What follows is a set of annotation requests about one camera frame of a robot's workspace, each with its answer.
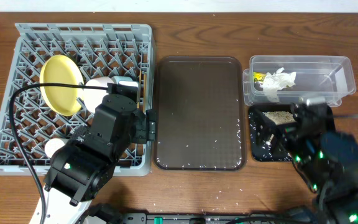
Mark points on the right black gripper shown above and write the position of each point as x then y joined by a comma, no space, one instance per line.
283,129

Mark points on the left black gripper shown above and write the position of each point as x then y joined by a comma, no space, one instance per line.
150,125

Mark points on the wooden chopstick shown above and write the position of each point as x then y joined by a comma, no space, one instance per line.
144,92
141,82

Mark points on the light blue bowl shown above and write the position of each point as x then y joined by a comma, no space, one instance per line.
128,81

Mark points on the white napkin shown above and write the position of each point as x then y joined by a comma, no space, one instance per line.
275,82

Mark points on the green snack wrapper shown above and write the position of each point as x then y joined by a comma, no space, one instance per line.
259,77

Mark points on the pink round bowl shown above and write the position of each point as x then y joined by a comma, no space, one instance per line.
93,98

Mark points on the white cup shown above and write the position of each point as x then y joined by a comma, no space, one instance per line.
53,145

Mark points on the yellow round plate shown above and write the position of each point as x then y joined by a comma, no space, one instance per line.
64,79

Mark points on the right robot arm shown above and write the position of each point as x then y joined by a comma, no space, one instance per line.
326,159

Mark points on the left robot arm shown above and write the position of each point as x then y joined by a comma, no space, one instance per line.
87,161

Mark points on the black plastic tray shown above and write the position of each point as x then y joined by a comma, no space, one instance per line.
293,152

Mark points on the rice and food scraps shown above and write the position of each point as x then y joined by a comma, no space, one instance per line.
280,117

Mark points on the dark brown serving tray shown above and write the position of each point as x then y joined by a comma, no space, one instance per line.
200,124

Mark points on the clear plastic bin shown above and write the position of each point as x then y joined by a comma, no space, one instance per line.
319,78

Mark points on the grey plastic dish rack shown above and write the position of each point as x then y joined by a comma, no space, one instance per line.
99,50

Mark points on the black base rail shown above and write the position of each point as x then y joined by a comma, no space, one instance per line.
191,217

